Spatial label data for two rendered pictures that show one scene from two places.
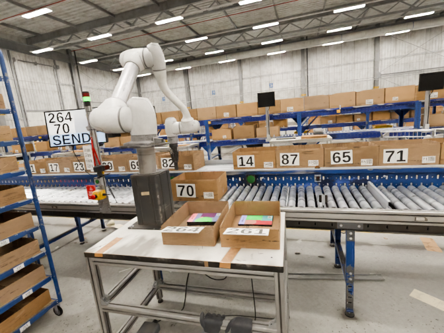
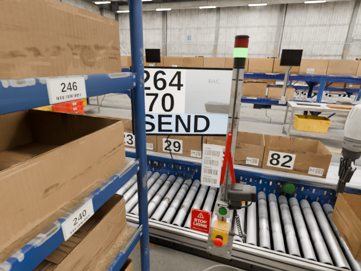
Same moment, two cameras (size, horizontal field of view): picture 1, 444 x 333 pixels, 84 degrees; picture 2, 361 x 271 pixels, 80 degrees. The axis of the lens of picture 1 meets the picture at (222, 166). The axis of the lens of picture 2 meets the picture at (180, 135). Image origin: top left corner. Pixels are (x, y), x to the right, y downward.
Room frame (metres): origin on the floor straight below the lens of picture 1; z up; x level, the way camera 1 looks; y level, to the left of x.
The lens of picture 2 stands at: (1.17, 1.23, 1.57)
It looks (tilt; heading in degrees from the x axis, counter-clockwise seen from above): 19 degrees down; 359
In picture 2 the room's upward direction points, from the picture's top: 1 degrees clockwise
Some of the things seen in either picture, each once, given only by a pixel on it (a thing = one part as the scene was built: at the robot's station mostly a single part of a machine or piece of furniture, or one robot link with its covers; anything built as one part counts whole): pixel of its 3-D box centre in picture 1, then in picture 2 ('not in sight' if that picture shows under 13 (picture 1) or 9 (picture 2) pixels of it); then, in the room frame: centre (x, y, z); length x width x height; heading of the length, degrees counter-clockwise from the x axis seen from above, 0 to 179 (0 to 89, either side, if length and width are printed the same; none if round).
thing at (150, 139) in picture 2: (94, 164); (142, 134); (2.94, 1.53, 0.96); 0.39 x 0.29 x 0.17; 71
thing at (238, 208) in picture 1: (253, 221); not in sight; (1.24, -0.14, 0.80); 0.38 x 0.28 x 0.10; 165
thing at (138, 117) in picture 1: (140, 115); not in sight; (1.49, 0.46, 1.42); 0.18 x 0.16 x 0.22; 82
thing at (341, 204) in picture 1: (339, 197); not in sight; (1.68, -0.82, 0.72); 0.52 x 0.05 x 0.05; 162
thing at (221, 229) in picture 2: (102, 195); (228, 235); (1.93, 0.99, 0.84); 0.15 x 0.09 x 0.07; 72
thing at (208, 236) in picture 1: (199, 220); not in sight; (1.33, 0.16, 0.80); 0.38 x 0.28 x 0.10; 166
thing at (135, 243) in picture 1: (194, 232); not in sight; (1.31, 0.19, 0.74); 1.00 x 0.58 x 0.03; 74
